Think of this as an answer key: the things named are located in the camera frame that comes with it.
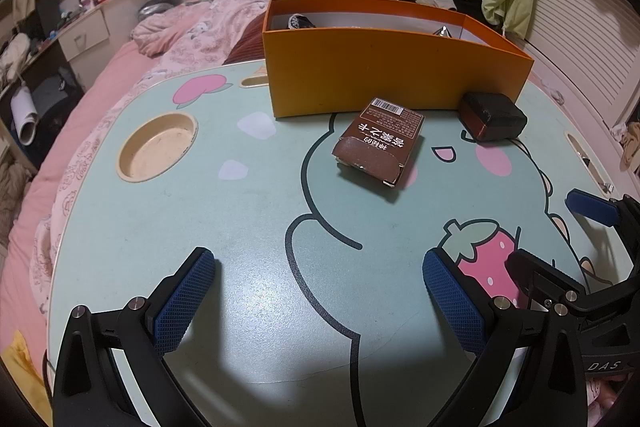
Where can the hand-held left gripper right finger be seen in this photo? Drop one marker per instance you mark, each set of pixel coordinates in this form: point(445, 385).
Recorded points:
point(452, 302)

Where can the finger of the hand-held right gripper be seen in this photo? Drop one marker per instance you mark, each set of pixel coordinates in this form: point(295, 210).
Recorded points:
point(540, 277)
point(592, 207)

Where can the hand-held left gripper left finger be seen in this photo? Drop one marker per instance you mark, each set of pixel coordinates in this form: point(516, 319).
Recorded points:
point(185, 302)

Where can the small black box red print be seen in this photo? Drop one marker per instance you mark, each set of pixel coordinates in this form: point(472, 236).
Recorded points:
point(492, 117)

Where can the brown card box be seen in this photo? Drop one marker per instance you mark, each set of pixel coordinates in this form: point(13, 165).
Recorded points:
point(380, 137)

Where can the orange cardboard box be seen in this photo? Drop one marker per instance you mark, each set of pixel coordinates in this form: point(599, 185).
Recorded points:
point(375, 72)

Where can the black lace cloth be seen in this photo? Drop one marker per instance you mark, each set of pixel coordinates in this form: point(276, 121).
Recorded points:
point(300, 22)

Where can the beige plush toy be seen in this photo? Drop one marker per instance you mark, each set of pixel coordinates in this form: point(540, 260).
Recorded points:
point(631, 147)

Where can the white louvered door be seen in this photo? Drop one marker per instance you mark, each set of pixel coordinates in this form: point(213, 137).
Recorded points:
point(575, 32)

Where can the yellow cloth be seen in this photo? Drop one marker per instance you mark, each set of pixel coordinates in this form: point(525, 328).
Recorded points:
point(22, 377)

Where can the dark bag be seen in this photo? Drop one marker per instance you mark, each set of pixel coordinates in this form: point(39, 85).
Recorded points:
point(57, 99)

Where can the white boot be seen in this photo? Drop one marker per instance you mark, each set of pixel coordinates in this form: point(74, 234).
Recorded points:
point(24, 114)

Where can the pink floral blanket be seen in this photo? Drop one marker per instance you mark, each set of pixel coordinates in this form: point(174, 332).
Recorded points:
point(200, 32)

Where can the white nightstand drawer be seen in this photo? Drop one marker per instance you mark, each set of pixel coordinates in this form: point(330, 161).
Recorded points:
point(85, 32)

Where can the grey bag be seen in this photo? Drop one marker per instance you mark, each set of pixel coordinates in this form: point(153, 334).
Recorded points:
point(160, 4)

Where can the black monitor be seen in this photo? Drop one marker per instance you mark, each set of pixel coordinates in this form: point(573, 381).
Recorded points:
point(47, 12)

